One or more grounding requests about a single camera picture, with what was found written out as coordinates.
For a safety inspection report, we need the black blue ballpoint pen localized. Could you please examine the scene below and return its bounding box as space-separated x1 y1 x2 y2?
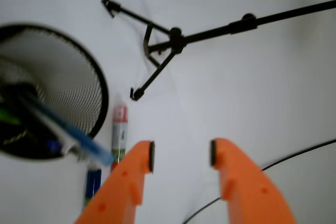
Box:
46 140 62 154

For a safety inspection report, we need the black mesh pen holder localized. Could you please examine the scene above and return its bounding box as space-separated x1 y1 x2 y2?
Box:
1 24 109 160

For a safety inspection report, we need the red cap marker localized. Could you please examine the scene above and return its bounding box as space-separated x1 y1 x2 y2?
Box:
111 97 128 172

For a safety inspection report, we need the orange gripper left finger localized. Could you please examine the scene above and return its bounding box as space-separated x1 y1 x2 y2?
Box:
75 141 155 223

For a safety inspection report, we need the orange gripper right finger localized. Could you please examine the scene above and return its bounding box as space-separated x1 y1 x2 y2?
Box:
210 138 297 223

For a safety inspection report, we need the blue cap marker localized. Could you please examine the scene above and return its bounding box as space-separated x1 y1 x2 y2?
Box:
83 166 102 208

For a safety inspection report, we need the black camera tripod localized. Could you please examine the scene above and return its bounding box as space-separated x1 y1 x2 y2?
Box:
101 0 335 101

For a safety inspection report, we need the thin black cable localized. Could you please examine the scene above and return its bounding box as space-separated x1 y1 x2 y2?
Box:
181 138 336 224

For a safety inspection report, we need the green mechanical pencil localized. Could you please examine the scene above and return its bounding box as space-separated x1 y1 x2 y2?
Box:
1 105 21 125

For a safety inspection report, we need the white dotted pen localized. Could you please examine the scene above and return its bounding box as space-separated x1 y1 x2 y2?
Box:
38 113 78 155

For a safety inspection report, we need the translucent blue pen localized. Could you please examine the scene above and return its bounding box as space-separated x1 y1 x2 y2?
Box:
19 93 114 166

